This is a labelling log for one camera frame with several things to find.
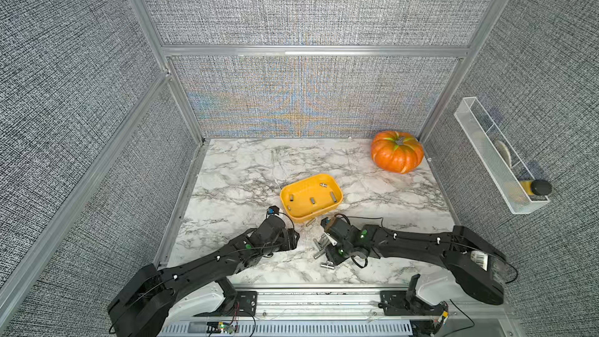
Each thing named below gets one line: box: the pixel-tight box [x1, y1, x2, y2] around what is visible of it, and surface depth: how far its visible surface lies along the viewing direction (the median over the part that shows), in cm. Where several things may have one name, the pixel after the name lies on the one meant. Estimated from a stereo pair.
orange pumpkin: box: [371, 130, 425, 175], surface depth 102 cm
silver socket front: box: [319, 261, 336, 270], surface depth 82 cm
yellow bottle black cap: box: [519, 179, 552, 196], surface depth 63 cm
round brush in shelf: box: [495, 137, 512, 169], surface depth 72 cm
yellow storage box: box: [280, 173, 344, 223], surface depth 100 cm
